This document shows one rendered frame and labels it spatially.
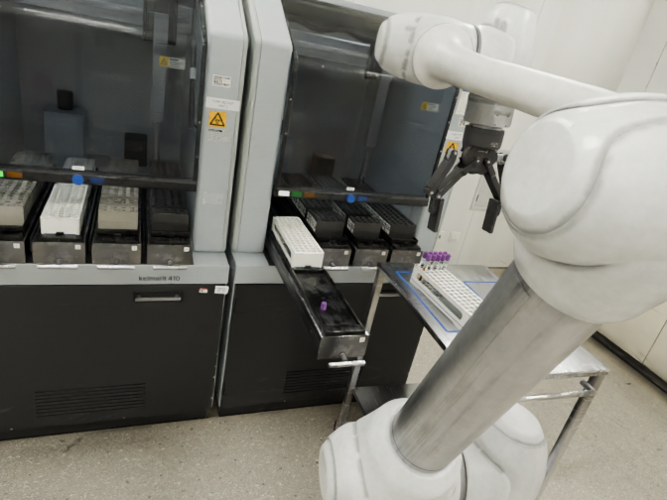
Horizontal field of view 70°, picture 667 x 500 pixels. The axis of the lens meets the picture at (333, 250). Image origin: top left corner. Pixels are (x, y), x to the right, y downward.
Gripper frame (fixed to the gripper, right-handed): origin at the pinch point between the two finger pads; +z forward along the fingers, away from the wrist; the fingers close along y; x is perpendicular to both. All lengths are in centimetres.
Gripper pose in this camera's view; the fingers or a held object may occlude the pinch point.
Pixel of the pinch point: (461, 225)
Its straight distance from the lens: 102.8
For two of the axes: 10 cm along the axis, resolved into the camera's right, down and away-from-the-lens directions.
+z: -1.3, 9.3, 3.5
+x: -3.2, -3.8, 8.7
